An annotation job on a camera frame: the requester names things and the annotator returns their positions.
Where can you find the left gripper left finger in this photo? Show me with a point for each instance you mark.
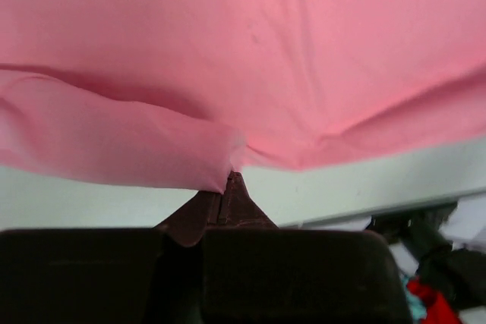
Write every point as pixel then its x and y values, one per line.
pixel 105 275

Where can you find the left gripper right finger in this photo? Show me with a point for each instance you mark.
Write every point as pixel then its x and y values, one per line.
pixel 254 272

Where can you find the pink t shirt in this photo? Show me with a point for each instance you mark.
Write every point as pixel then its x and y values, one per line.
pixel 179 93

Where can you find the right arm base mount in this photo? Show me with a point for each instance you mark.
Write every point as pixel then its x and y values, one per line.
pixel 448 279

